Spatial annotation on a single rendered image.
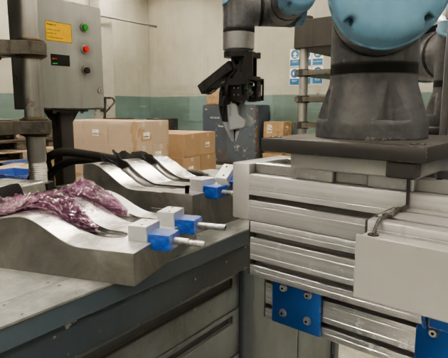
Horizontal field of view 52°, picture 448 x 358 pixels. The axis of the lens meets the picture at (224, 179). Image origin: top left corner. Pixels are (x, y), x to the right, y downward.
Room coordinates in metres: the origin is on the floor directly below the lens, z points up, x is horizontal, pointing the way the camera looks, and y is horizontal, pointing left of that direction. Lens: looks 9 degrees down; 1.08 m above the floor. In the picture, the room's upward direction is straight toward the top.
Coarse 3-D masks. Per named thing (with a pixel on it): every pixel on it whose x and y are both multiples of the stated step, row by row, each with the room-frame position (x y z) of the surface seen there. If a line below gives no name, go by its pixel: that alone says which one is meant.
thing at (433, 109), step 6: (438, 84) 1.01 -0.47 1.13; (438, 90) 1.01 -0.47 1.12; (432, 96) 1.03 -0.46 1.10; (438, 96) 1.01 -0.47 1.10; (432, 102) 1.03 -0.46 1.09; (438, 102) 1.00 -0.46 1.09; (426, 108) 1.04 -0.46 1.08; (432, 108) 1.02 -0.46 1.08; (438, 108) 0.99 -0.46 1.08; (432, 114) 1.00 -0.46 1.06; (438, 114) 0.99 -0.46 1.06; (432, 120) 1.00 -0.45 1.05; (438, 120) 0.99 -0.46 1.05
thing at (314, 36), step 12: (312, 24) 5.05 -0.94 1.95; (324, 24) 4.97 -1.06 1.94; (300, 36) 5.13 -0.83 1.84; (312, 36) 5.05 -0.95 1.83; (324, 36) 4.97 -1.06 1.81; (300, 48) 5.17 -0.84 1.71; (312, 48) 5.17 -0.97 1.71; (324, 48) 5.17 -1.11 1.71; (300, 60) 5.19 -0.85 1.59; (300, 72) 5.16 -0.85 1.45; (312, 72) 5.07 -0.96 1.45; (324, 72) 4.99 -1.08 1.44; (300, 84) 5.18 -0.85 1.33; (300, 96) 5.15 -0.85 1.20; (300, 108) 5.18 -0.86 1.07; (300, 120) 5.17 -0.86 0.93; (300, 132) 5.17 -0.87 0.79
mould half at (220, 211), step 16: (128, 160) 1.25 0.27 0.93; (160, 160) 1.32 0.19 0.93; (96, 176) 1.16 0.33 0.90; (112, 176) 1.13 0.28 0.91; (128, 176) 1.16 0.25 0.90; (144, 176) 1.19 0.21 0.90; (160, 176) 1.22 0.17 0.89; (192, 176) 1.28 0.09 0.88; (128, 192) 1.09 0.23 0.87; (144, 192) 1.06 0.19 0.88; (160, 192) 1.03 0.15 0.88; (176, 192) 1.00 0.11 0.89; (192, 192) 1.00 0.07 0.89; (144, 208) 1.06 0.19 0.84; (192, 208) 0.97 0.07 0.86; (208, 208) 1.02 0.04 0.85; (224, 208) 1.07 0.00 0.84
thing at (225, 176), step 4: (224, 164) 1.14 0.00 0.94; (228, 164) 1.13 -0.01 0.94; (220, 168) 1.13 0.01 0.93; (224, 168) 1.12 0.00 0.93; (228, 168) 1.12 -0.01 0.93; (232, 168) 1.11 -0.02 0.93; (220, 172) 1.12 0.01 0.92; (224, 172) 1.11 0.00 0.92; (228, 172) 1.11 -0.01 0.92; (232, 172) 1.11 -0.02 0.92; (216, 176) 1.11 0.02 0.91; (220, 176) 1.10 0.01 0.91; (224, 176) 1.10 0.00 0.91; (228, 176) 1.10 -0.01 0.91; (232, 176) 1.11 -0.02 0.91; (216, 180) 1.11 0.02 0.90; (220, 180) 1.10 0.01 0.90; (224, 180) 1.10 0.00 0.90; (228, 180) 1.10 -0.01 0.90; (232, 180) 1.09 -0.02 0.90; (224, 184) 1.11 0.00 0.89; (228, 184) 1.10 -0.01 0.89; (232, 184) 1.10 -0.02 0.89
